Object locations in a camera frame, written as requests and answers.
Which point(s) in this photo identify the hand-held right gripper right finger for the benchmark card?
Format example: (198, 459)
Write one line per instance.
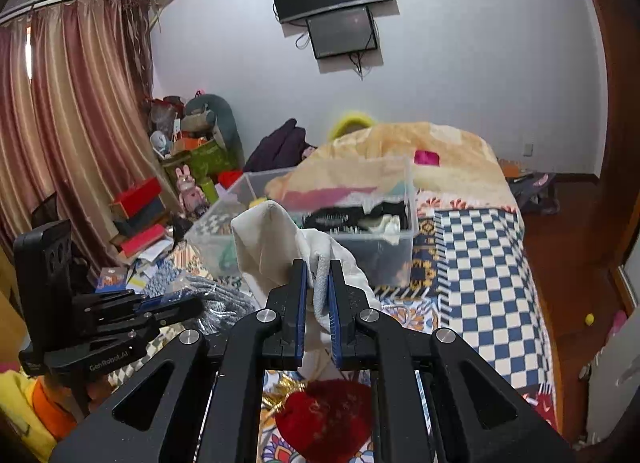
(333, 308)

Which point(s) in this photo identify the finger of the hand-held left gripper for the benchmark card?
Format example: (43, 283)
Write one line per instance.
(165, 306)
(125, 328)

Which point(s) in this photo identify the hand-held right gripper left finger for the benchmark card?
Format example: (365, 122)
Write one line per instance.
(301, 303)

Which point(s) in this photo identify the white cloth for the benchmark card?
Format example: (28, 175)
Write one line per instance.
(270, 248)

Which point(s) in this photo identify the clear plastic storage box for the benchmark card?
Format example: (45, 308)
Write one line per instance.
(380, 253)

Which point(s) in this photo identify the pile of papers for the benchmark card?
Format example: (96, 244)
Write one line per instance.
(150, 263)

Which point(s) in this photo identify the grey knitted cloth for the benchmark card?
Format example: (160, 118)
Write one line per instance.
(215, 300)

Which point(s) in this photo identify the red flat box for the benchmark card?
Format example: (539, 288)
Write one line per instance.
(145, 240)
(137, 195)

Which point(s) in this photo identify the dark grey flat box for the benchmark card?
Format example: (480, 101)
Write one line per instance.
(142, 223)

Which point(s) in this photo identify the gold tinsel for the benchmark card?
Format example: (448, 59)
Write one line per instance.
(280, 393)

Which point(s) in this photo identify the black cloth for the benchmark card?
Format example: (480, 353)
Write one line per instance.
(345, 215)

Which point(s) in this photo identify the red heart plush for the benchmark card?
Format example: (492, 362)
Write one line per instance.
(325, 415)

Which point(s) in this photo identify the pink bunny figure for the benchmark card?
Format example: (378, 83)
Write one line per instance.
(190, 190)

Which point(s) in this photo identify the green bottle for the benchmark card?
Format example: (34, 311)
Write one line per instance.
(208, 190)

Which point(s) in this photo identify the yellow and orange cloth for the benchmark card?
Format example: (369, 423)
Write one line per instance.
(25, 408)

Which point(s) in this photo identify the patterned checkered bed sheet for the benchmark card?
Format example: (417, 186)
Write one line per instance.
(480, 283)

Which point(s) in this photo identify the green paper bag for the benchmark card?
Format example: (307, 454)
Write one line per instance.
(210, 158)

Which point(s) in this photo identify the dark purple clothing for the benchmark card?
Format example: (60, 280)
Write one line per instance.
(280, 145)

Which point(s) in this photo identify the small pink cloth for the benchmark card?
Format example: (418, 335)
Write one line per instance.
(426, 157)

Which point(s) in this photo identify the pink brown curtain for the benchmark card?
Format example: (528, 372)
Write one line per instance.
(75, 108)

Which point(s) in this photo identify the yellow plush toy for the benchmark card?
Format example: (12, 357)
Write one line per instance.
(345, 122)

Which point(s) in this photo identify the peach floral blanket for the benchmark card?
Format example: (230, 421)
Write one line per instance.
(450, 158)

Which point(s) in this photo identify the grey shark plush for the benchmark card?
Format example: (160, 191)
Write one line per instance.
(220, 118)

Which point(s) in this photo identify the dark clothes pile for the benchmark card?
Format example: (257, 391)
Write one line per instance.
(537, 193)

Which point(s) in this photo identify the small yellow ball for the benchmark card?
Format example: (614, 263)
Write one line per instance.
(590, 319)

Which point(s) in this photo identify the white panel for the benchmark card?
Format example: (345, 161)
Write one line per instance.
(615, 383)

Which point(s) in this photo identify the white wall socket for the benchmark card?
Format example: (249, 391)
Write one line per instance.
(528, 149)

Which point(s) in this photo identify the small black wall monitor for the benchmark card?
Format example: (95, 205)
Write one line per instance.
(341, 30)

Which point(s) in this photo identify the white curtain rail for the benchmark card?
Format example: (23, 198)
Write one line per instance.
(60, 0)

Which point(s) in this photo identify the wooden door frame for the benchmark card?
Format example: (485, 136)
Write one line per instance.
(612, 93)

